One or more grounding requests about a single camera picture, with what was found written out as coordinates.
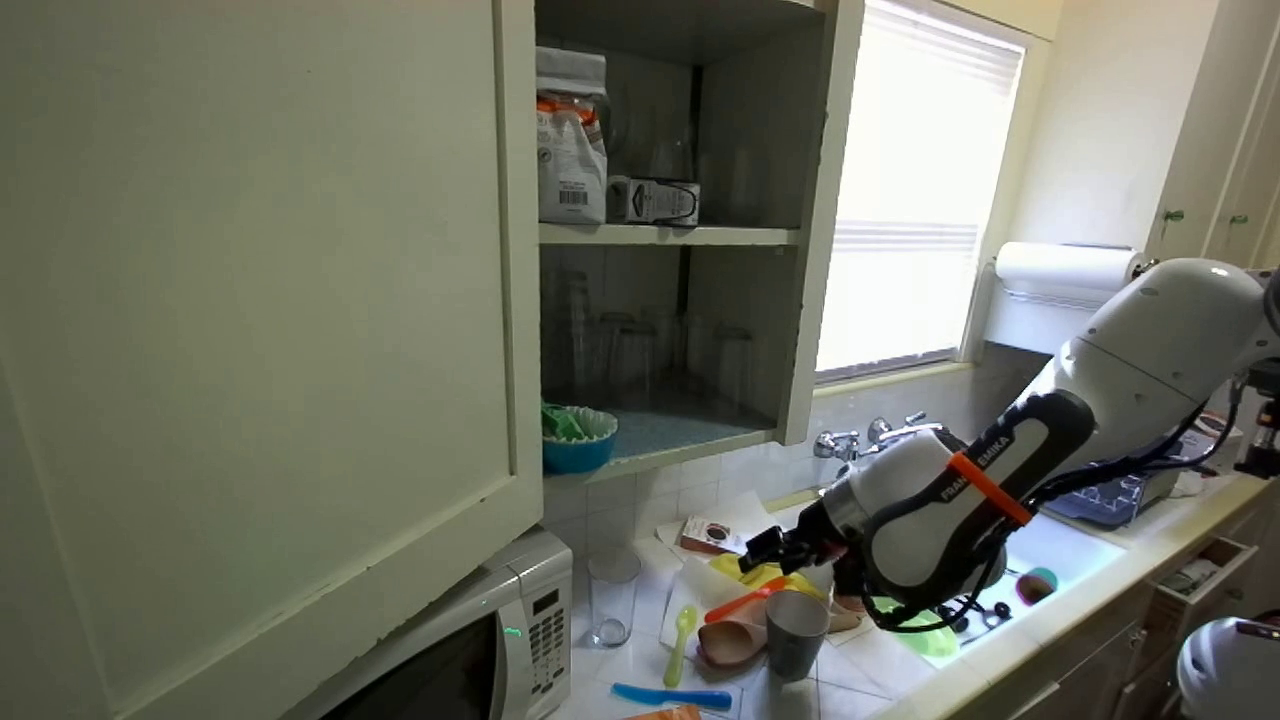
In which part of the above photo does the white orange bag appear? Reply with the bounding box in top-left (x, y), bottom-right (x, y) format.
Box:
top-left (535, 50), bottom-right (606, 226)

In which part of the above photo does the chrome faucet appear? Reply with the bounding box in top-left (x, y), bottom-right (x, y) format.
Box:
top-left (813, 412), bottom-right (925, 464)

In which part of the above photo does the open wall cabinet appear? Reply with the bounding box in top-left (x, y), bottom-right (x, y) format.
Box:
top-left (535, 0), bottom-right (868, 477)

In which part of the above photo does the clear drinking glass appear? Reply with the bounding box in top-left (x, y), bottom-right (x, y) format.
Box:
top-left (585, 557), bottom-right (639, 648)

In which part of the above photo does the blue bowl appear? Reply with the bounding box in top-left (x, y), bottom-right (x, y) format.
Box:
top-left (543, 403), bottom-right (618, 477)

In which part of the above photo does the small box on shelf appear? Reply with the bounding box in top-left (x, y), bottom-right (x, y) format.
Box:
top-left (606, 178), bottom-right (701, 228)

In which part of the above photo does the window blind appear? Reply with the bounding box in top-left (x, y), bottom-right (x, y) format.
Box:
top-left (817, 0), bottom-right (1024, 372)

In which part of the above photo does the paper towel roll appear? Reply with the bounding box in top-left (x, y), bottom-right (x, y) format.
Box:
top-left (992, 244), bottom-right (1140, 296)

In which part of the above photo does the blue dish rack item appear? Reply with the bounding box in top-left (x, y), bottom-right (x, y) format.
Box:
top-left (1048, 470), bottom-right (1175, 527)

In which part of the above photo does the blue plastic knife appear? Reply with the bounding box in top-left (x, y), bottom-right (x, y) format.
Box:
top-left (612, 683), bottom-right (731, 712)

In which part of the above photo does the yellow spoon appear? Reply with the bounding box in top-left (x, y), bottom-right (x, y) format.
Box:
top-left (665, 605), bottom-right (701, 687)

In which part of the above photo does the yellow rubber glove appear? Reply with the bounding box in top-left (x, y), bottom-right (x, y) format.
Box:
top-left (711, 553), bottom-right (824, 597)

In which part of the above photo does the white microwave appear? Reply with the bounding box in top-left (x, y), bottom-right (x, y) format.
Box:
top-left (283, 527), bottom-right (573, 720)

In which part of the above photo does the orange spoon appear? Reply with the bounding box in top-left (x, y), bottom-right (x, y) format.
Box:
top-left (704, 575), bottom-right (788, 625)

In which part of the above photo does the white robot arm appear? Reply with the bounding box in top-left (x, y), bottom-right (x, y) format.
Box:
top-left (738, 255), bottom-right (1280, 632)

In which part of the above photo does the wooden spatula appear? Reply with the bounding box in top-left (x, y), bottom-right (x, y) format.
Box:
top-left (696, 597), bottom-right (871, 671)

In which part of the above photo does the cream cabinet door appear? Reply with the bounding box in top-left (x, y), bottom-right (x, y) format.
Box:
top-left (0, 0), bottom-right (543, 720)

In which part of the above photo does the small pink cup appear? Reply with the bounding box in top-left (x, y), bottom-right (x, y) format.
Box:
top-left (1015, 567), bottom-right (1057, 605)

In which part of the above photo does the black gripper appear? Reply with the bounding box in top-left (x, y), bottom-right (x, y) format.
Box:
top-left (738, 511), bottom-right (845, 574)

